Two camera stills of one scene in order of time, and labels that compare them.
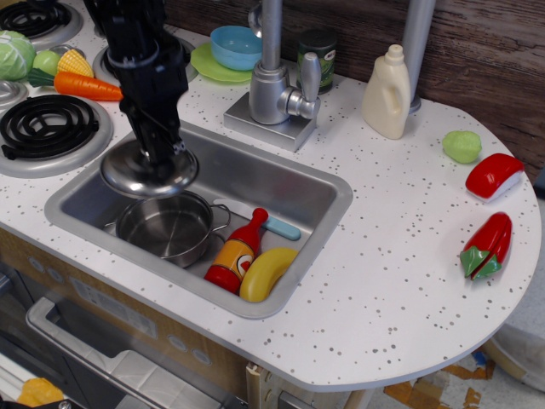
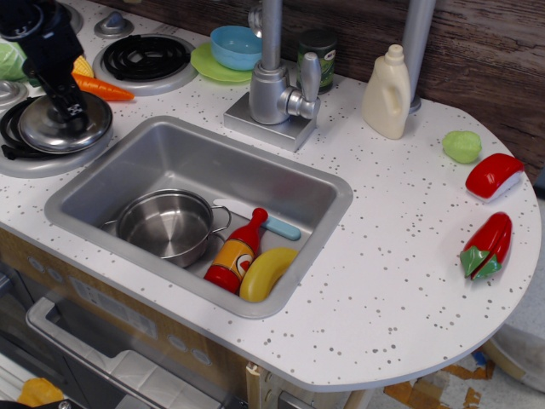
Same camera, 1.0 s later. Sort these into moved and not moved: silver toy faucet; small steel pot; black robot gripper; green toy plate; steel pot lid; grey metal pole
Moved: black robot gripper; steel pot lid
Not moved: small steel pot; green toy plate; grey metal pole; silver toy faucet
